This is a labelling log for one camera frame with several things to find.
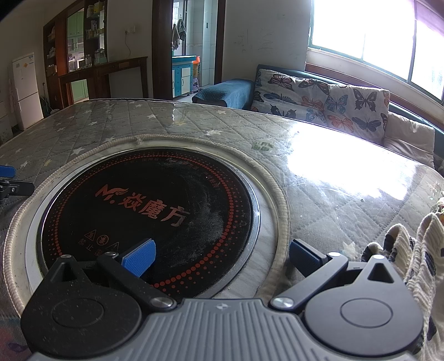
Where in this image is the beige pillow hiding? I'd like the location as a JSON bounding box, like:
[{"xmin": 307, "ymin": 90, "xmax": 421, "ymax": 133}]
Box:
[{"xmin": 382, "ymin": 112, "xmax": 436, "ymax": 164}]

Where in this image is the white refrigerator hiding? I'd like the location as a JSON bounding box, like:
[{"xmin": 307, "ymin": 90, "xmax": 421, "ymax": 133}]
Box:
[{"xmin": 12, "ymin": 53, "xmax": 44, "ymax": 131}]

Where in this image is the cream knitted patterned sweater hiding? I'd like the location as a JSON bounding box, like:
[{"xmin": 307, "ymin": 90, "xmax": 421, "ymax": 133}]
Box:
[{"xmin": 361, "ymin": 197, "xmax": 444, "ymax": 361}]

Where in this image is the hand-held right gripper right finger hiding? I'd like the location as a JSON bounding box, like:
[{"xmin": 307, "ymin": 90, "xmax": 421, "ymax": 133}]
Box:
[{"xmin": 271, "ymin": 239, "xmax": 407, "ymax": 310}]

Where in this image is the dark teal sofa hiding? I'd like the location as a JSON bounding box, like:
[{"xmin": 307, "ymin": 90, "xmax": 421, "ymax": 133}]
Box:
[{"xmin": 192, "ymin": 64, "xmax": 444, "ymax": 171}]

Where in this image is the hanging grey cloth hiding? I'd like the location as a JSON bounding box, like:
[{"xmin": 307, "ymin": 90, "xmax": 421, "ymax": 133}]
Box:
[{"xmin": 172, "ymin": 18, "xmax": 187, "ymax": 50}]

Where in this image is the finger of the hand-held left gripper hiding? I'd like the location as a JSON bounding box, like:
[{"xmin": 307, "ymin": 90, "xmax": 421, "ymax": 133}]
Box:
[{"xmin": 0, "ymin": 165, "xmax": 35, "ymax": 202}]

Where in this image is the dark wooden console table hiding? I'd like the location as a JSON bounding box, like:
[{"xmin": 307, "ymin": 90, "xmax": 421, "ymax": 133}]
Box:
[{"xmin": 58, "ymin": 56, "xmax": 149, "ymax": 107}]

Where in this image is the large window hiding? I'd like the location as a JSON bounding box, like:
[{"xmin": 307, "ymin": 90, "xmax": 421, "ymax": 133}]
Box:
[{"xmin": 307, "ymin": 0, "xmax": 444, "ymax": 102}]

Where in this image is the dark wooden shelf cabinet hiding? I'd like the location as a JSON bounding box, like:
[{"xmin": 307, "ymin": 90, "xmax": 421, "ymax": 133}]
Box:
[{"xmin": 43, "ymin": 0, "xmax": 109, "ymax": 109}]

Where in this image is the blue sofa armrest cover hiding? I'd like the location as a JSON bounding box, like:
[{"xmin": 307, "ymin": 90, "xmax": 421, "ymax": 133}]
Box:
[{"xmin": 192, "ymin": 79, "xmax": 255, "ymax": 110}]

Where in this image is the round black induction cooktop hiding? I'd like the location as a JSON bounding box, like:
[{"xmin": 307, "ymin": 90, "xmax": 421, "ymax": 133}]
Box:
[{"xmin": 36, "ymin": 149, "xmax": 261, "ymax": 303}]

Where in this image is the butterfly print cushion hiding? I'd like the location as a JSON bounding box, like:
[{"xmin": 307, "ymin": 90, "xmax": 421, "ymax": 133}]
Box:
[{"xmin": 250, "ymin": 68, "xmax": 391, "ymax": 144}]

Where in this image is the blue and white cabinet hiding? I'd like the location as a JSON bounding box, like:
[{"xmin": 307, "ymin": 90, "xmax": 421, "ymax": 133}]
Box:
[{"xmin": 172, "ymin": 56, "xmax": 195, "ymax": 98}]

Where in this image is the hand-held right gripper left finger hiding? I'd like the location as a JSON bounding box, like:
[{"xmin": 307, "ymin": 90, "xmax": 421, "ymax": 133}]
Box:
[{"xmin": 44, "ymin": 239, "xmax": 176, "ymax": 310}]

